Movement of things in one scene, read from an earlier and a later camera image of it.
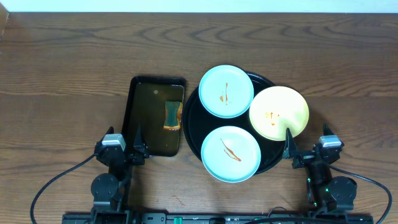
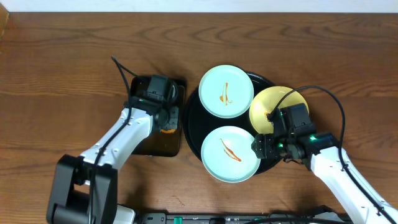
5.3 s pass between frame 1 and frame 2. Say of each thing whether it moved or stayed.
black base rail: stayed
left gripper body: moved
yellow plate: stayed
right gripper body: moved
